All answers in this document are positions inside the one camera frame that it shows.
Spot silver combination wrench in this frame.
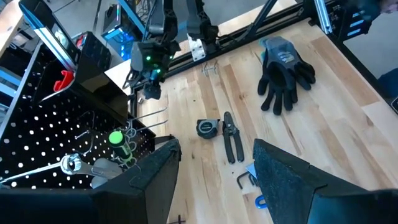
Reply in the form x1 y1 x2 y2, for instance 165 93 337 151
60 153 94 178

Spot thin curved wire hook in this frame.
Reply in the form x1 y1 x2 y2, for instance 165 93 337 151
73 110 96 156

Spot blue T-handle hex key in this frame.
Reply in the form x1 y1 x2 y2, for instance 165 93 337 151
254 195 268 210

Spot dark blue chair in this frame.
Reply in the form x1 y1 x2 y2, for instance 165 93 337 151
377 67 398 99

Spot silver double prong peg hook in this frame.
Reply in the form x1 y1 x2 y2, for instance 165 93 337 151
200 60 220 78

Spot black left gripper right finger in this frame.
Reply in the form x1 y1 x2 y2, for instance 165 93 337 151
252 138 369 224

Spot green black Craftsman screwdriver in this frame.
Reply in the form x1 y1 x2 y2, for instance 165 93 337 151
108 130 137 167

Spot black hex key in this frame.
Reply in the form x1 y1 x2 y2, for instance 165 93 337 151
236 170 249 190

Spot computer with RGB lights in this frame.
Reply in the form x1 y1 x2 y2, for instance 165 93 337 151
102 2 141 62

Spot red handled tool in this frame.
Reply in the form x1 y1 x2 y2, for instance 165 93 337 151
52 70 75 93

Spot small wire peg hook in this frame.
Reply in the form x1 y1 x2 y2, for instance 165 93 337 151
127 106 169 133

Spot black pegboard bin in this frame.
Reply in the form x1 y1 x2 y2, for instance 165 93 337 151
32 30 130 125

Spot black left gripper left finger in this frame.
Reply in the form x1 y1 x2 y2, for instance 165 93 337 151
90 138 183 224

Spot black wire stripper pliers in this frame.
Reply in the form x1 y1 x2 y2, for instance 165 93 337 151
221 111 246 165

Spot black metal pegboard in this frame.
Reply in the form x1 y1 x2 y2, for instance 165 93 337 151
0 42 156 190

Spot black grey tape measure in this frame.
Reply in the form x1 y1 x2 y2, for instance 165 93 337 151
195 118 221 140

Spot black grey work glove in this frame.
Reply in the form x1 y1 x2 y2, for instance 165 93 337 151
257 36 299 116
292 58 317 91

